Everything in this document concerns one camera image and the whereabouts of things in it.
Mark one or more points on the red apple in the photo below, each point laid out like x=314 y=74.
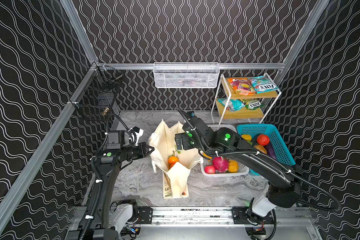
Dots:
x=210 y=170

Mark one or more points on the teal plastic vegetable basket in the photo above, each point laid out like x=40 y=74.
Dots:
x=281 y=151

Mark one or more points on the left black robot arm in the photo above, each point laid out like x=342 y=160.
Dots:
x=105 y=186

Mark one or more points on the pink dragon fruit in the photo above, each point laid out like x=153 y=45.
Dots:
x=221 y=165

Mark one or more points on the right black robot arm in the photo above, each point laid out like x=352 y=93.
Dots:
x=284 y=181

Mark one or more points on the teal Fox's candy bag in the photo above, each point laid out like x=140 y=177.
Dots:
x=263 y=84

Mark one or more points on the white plastic fruit basket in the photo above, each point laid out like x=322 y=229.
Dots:
x=243 y=170

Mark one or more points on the purple eggplant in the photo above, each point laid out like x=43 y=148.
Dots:
x=270 y=151

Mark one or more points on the brown potato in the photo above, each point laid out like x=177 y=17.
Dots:
x=261 y=149

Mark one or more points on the orange candy bag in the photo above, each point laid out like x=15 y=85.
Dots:
x=242 y=86

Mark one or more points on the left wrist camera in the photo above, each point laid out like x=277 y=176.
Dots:
x=135 y=134

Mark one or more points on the orange tangerine with leaf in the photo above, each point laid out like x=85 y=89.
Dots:
x=174 y=157

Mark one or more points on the red tomato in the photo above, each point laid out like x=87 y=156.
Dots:
x=263 y=140

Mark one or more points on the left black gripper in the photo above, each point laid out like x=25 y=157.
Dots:
x=142 y=150

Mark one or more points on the green Fox's bag lower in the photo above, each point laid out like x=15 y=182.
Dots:
x=252 y=104

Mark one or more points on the teal snack bag lower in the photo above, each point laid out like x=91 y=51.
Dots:
x=232 y=105

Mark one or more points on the white wooden two-tier shelf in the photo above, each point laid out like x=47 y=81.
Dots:
x=220 y=112

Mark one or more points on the black wire wall basket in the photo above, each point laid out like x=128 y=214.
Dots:
x=98 y=100

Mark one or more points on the yellow pepper in teal basket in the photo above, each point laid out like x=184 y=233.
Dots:
x=247 y=137

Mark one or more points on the floral canvas grocery bag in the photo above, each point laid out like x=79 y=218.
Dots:
x=175 y=164

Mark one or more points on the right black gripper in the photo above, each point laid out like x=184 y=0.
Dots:
x=179 y=142

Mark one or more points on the white wire wall basket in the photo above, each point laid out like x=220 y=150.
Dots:
x=181 y=75

